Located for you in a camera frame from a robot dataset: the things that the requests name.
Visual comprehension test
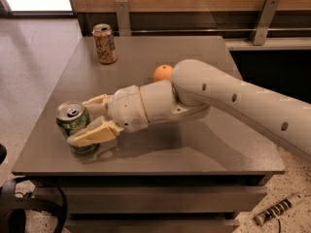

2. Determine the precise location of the grey drawer cabinet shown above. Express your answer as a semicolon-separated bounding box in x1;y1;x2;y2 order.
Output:
13;36;285;233

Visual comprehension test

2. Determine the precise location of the right metal bracket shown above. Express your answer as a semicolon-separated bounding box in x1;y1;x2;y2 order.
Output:
250;0;280;46

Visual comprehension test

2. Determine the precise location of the white power strip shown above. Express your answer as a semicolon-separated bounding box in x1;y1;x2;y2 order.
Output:
254;193;305;226

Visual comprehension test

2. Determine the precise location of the left metal bracket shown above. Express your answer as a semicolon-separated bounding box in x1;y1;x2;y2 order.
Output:
115;0;132;36

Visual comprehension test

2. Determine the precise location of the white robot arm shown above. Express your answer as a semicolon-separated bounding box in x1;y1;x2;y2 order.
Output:
68;59;311;161

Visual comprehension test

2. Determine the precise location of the metal rail bar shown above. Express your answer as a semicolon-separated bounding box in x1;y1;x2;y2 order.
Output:
125;27;311;34

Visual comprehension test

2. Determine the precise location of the brown gold soda can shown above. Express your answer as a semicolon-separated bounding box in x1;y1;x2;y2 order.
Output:
92;23;118;64

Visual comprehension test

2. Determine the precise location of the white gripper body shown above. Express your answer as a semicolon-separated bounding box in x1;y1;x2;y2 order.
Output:
108;85;149;133

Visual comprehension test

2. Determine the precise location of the metal bracket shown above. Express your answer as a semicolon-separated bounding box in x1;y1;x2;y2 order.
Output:
250;0;280;46
115;0;132;36

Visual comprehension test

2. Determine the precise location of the green soda can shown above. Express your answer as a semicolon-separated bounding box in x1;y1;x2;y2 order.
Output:
54;100;100;155

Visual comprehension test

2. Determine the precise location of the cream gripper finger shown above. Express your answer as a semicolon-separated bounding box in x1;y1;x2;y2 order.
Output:
67;116;124;148
83;94;112;117

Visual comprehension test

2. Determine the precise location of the orange fruit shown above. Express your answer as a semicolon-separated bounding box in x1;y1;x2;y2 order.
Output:
154;64;173;82

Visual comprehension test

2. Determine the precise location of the black strap object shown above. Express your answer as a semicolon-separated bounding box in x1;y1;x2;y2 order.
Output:
0;177;68;233

